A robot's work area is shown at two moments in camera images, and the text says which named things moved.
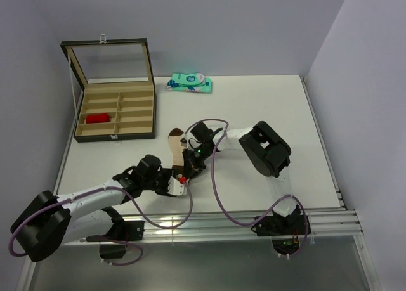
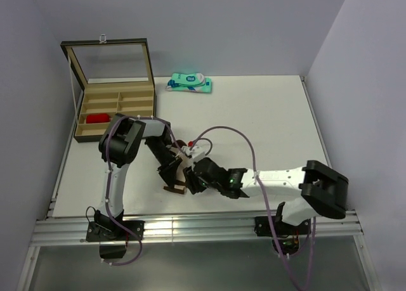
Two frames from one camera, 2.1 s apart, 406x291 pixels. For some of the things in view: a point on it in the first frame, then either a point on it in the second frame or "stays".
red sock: [97, 118] stays
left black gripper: [167, 172] -> [167, 170]
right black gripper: [192, 167] -> [191, 180]
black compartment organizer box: [118, 101] stays
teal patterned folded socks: [195, 82] stays
